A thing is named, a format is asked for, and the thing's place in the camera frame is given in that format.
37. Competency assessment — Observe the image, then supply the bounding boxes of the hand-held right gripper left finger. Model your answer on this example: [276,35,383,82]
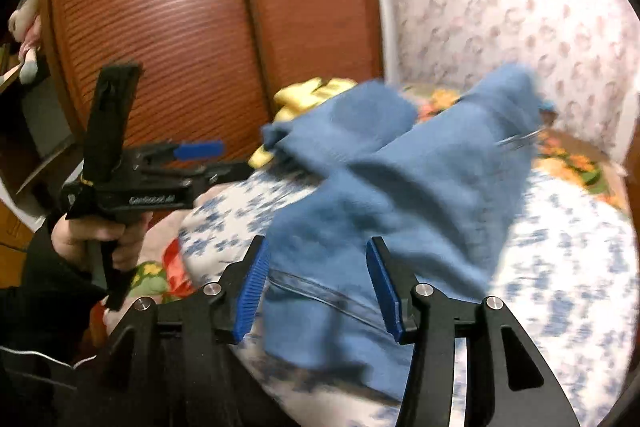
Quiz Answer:
[70,235,273,427]

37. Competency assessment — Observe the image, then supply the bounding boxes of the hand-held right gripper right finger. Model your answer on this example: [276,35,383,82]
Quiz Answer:
[366,237,583,427]

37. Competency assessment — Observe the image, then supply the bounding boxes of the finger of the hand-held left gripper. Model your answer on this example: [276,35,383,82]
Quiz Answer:
[165,161,254,196]
[131,140,227,166]

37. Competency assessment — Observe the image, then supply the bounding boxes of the blue denim pants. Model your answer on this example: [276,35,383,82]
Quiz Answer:
[261,63,543,400]

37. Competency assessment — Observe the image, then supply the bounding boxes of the person's left forearm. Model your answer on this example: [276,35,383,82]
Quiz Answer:
[0,219,116,427]

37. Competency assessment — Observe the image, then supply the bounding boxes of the person's left hand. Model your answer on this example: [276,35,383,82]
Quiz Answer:
[50,212,151,274]

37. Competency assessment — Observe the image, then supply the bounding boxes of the yellow plush toy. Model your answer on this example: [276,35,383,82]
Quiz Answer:
[248,77,358,170]

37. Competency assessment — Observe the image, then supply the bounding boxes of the wooden louvered wardrobe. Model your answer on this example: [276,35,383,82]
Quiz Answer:
[37,0,386,158]

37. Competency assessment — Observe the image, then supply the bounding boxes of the white pink plush toy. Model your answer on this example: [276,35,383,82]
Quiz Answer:
[7,0,43,82]

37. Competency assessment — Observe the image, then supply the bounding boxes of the blue white floral cloth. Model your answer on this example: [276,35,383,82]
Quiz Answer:
[177,167,633,427]

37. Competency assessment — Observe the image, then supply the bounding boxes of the floral blanket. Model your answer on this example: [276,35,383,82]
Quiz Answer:
[100,84,631,343]

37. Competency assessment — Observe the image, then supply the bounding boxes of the circle patterned curtain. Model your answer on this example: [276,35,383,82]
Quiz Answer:
[375,0,640,148]

